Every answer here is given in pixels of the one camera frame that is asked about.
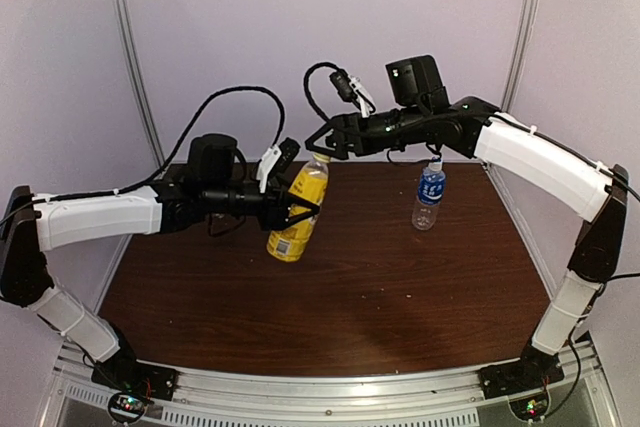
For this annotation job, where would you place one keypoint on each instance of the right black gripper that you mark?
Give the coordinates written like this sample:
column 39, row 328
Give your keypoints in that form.
column 341, row 125

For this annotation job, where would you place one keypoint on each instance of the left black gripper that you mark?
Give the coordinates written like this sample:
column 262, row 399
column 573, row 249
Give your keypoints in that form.
column 277, row 217

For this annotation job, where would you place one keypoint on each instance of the pale yellow bottle cap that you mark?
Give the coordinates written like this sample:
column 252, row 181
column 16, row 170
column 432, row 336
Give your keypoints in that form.
column 321, row 157

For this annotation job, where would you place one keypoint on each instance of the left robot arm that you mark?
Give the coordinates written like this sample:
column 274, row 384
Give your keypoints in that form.
column 186, row 195

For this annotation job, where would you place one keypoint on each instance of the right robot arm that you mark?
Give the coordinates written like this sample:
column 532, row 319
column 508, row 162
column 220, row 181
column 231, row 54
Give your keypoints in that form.
column 476, row 129

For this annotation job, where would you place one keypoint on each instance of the blue label bottle white cap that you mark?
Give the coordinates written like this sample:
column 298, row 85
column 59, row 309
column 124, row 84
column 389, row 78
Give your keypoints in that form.
column 429, row 195

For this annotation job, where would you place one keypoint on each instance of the left circuit board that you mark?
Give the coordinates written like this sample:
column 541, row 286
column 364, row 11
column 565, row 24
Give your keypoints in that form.
column 124, row 407

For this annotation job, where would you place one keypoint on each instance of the circuit board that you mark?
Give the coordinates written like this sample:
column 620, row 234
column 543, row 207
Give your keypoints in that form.
column 124, row 407
column 529, row 408

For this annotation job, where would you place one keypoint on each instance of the right circuit board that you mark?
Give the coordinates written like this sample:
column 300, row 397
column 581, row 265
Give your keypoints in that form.
column 529, row 408

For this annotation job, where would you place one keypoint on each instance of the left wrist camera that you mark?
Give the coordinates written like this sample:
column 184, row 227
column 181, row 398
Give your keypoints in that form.
column 275, row 161

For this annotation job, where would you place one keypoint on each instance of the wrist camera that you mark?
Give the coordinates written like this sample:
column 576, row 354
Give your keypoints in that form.
column 275, row 161
column 351, row 90

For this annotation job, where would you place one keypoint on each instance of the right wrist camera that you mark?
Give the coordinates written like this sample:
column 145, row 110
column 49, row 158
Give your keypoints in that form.
column 351, row 90

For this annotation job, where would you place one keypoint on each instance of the left aluminium frame post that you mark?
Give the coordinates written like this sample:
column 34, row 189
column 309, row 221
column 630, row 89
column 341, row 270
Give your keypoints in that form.
column 136, row 79

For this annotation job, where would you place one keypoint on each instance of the aluminium frame post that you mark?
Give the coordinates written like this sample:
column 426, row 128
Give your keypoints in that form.
column 526, row 23
column 136, row 79

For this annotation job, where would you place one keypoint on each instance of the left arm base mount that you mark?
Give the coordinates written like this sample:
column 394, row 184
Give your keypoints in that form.
column 125, row 373

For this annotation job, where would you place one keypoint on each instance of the right aluminium frame post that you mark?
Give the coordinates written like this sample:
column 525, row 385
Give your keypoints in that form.
column 526, row 23

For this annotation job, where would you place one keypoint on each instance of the front aluminium rail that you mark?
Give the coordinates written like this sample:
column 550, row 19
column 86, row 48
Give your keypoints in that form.
column 452, row 397

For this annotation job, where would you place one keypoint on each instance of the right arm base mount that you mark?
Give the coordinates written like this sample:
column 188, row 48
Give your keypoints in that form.
column 515, row 374

